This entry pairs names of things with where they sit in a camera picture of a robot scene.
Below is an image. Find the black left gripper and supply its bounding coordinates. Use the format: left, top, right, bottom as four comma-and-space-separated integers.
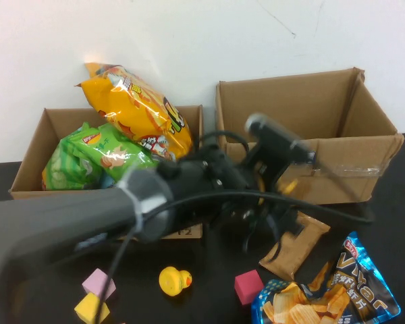
244, 140, 285, 203

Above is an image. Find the brown snack packet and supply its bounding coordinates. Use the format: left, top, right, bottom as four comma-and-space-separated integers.
259, 212, 331, 281

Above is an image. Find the light blue snack packet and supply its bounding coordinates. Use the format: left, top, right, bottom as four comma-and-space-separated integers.
99, 173, 118, 189

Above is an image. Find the orange snack bag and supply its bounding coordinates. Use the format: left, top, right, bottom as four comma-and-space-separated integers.
84, 62, 122, 79

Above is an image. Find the cardboard box with clear tape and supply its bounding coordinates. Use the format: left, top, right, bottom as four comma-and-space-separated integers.
215, 67, 405, 206

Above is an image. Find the red foam cube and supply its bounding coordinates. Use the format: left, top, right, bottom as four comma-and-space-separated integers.
234, 269, 265, 306

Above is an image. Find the large yellow chips bag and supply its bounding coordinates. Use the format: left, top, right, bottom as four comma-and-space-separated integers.
74, 65, 194, 161

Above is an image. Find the yellow rubber duck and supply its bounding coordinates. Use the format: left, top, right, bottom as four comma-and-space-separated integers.
159, 266, 193, 297

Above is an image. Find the green Lay's chips bag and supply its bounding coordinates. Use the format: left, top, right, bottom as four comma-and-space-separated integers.
69, 123, 160, 180

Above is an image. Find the blue black Vikar chips bag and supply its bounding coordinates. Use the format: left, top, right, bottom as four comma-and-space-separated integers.
251, 231, 402, 324

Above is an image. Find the green cucumber chips bag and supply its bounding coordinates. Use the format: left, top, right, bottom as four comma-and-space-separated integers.
41, 121, 105, 192

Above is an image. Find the pink foam cube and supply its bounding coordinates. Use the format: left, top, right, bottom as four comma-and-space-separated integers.
82, 268, 117, 301

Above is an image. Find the cardboard box with F2 print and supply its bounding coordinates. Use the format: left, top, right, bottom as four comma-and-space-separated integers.
8, 104, 204, 240

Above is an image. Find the yellow foam cube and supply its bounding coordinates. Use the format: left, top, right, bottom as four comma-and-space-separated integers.
74, 292, 111, 324

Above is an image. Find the thick black cable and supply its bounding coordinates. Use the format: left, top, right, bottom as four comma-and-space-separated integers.
138, 188, 374, 225

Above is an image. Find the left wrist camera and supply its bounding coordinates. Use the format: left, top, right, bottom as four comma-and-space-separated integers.
244, 113, 317, 166

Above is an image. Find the looped black wrist cable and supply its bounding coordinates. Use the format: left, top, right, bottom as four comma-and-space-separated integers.
197, 130, 252, 156

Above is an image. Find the thin black cable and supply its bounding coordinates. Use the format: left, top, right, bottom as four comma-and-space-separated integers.
96, 229, 138, 323

